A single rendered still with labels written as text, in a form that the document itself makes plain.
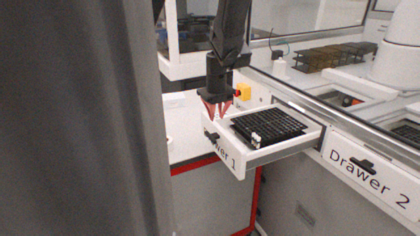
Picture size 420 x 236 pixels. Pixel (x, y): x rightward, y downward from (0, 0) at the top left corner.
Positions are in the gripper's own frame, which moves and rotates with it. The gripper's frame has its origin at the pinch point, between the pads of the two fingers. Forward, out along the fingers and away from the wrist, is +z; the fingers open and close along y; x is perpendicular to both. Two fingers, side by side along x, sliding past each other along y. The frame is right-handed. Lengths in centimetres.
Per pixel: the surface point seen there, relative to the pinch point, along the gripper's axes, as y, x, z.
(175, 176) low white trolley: -10.7, 14.5, 31.7
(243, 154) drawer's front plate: 3.0, -11.5, 7.5
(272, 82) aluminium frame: 36.1, 18.0, 2.1
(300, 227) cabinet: 37, -11, 61
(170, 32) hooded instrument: 14, 83, -9
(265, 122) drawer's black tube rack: 22.6, 3.5, 10.0
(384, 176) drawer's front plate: 34.1, -33.3, 10.7
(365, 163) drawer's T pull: 32.0, -28.9, 8.9
